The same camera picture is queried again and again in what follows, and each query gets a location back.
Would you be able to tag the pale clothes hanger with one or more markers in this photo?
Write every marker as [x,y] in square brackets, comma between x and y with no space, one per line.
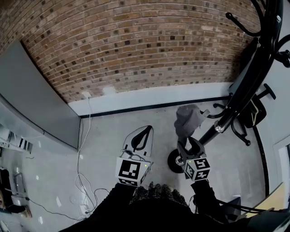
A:
[254,113]

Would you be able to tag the white striped device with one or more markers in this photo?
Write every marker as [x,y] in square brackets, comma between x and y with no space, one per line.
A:
[26,144]

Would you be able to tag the black office chair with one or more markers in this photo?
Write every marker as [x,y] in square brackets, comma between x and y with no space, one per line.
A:
[260,113]

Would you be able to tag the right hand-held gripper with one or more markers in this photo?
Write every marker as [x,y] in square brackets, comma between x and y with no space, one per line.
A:
[197,168]

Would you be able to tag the metal stand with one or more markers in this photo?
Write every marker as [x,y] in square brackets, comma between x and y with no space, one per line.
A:
[19,183]

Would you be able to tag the black coat rack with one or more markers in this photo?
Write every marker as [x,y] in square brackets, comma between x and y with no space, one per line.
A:
[244,90]

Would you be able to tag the black box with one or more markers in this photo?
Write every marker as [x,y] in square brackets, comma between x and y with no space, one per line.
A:
[234,208]

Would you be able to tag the grey garment on hanger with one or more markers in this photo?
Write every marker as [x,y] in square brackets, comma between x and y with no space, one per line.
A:
[242,72]

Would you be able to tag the light wooden desk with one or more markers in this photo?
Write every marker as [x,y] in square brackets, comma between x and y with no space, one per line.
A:
[272,199]

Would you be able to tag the person's right forearm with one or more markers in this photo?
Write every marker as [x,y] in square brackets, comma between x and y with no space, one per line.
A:
[204,194]

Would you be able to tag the person's left forearm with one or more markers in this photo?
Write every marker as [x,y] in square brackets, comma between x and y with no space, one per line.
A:
[113,199]

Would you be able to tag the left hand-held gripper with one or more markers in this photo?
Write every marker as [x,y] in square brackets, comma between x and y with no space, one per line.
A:
[129,170]

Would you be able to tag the white wall outlet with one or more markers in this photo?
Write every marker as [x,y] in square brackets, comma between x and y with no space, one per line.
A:
[86,94]

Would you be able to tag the grey cloth cap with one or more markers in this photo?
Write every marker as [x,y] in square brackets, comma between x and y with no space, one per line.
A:
[188,122]

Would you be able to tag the person's black top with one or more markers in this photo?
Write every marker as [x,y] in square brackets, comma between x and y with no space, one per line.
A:
[158,217]

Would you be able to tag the white power strip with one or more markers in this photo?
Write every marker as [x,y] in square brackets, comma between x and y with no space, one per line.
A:
[83,209]

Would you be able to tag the large grey cabinet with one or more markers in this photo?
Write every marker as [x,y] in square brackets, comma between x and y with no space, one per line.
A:
[38,95]

